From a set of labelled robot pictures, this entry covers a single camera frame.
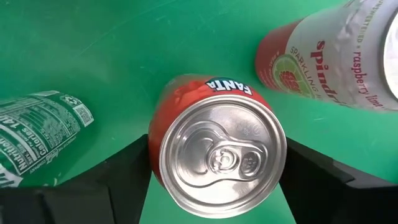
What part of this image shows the green table mat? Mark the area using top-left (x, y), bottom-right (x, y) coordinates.
top-left (0, 0), bottom-right (398, 224)

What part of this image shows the white red Spindrift can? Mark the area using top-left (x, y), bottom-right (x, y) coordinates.
top-left (254, 0), bottom-right (398, 112)

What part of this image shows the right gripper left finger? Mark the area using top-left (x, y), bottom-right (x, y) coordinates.
top-left (0, 134), bottom-right (153, 224)

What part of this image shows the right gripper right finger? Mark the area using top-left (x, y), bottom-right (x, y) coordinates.
top-left (279, 138), bottom-right (398, 224)

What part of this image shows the green Sprite can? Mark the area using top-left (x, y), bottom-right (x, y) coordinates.
top-left (0, 90), bottom-right (95, 189)

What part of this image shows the red Fanta strawberry can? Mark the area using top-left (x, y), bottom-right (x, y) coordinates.
top-left (147, 73), bottom-right (287, 220)

